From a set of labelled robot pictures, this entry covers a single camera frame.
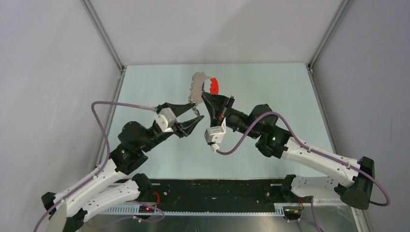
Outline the controller board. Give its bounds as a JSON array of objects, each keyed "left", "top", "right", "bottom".
[
  {"left": 284, "top": 208, "right": 303, "bottom": 222},
  {"left": 138, "top": 205, "right": 156, "bottom": 214}
]

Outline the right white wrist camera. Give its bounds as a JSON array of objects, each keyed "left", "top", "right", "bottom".
[{"left": 204, "top": 118, "right": 226, "bottom": 153}]

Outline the left controller board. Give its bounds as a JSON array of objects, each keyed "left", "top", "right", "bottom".
[{"left": 138, "top": 205, "right": 156, "bottom": 214}]

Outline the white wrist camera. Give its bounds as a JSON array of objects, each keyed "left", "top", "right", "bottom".
[
  {"left": 204, "top": 118, "right": 226, "bottom": 153},
  {"left": 154, "top": 107, "right": 176, "bottom": 132}
]

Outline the green key tag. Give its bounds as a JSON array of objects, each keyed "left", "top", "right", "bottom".
[{"left": 192, "top": 107, "right": 201, "bottom": 116}]

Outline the metal key holder red handle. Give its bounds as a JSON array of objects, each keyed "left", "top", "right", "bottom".
[{"left": 188, "top": 72, "right": 220, "bottom": 104}]

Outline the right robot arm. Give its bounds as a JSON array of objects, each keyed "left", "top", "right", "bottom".
[{"left": 201, "top": 92, "right": 375, "bottom": 210}]

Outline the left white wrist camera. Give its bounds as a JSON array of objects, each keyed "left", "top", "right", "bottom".
[{"left": 154, "top": 107, "right": 176, "bottom": 132}]

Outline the right controller board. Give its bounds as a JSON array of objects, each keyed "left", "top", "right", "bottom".
[{"left": 284, "top": 208, "right": 303, "bottom": 222}]

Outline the slotted cable duct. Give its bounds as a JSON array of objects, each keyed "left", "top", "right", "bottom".
[{"left": 105, "top": 204, "right": 286, "bottom": 218}]

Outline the left aluminium frame post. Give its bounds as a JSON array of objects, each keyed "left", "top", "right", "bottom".
[{"left": 80, "top": 0, "right": 126, "bottom": 73}]

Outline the aluminium frame post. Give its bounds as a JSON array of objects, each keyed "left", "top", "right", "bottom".
[
  {"left": 307, "top": 0, "right": 353, "bottom": 74},
  {"left": 80, "top": 0, "right": 126, "bottom": 73}
]

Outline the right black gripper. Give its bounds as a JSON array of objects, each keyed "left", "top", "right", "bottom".
[{"left": 201, "top": 92, "right": 260, "bottom": 140}]

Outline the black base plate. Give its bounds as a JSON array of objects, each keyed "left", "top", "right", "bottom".
[{"left": 123, "top": 178, "right": 308, "bottom": 215}]

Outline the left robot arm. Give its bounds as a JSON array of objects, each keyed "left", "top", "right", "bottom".
[{"left": 41, "top": 102, "right": 204, "bottom": 232}]

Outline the right aluminium frame post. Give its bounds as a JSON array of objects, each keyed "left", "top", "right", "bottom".
[{"left": 307, "top": 0, "right": 353, "bottom": 74}]

